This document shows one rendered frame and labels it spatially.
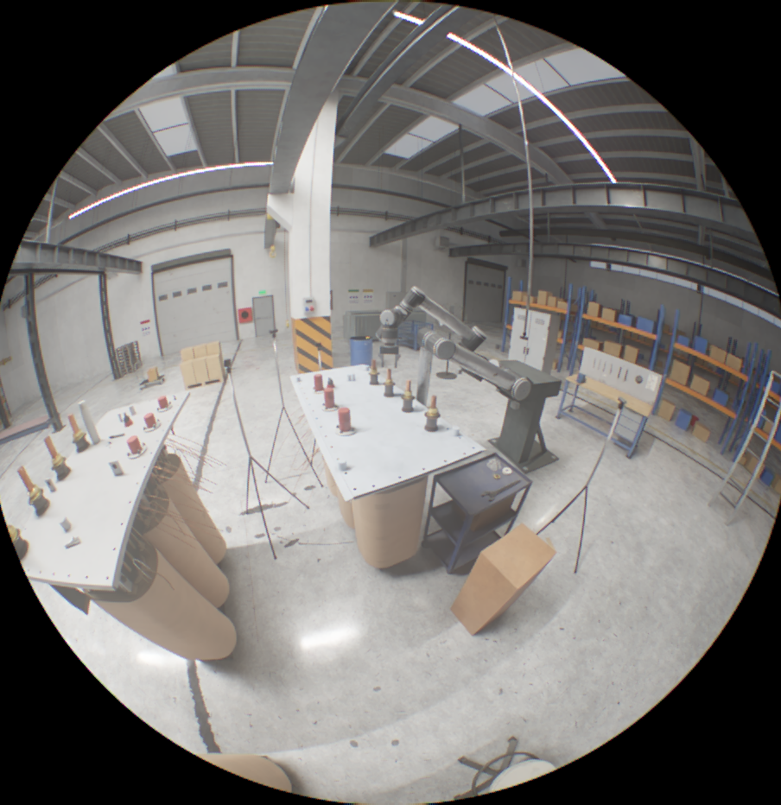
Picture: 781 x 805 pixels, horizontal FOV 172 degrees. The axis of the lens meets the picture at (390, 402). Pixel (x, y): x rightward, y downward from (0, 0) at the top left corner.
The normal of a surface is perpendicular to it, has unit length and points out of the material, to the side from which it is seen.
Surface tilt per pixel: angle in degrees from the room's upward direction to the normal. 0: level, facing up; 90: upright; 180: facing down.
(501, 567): 0
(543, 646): 0
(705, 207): 90
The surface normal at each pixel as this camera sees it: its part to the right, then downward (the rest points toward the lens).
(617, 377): -0.89, 0.18
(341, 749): 0.01, -0.91
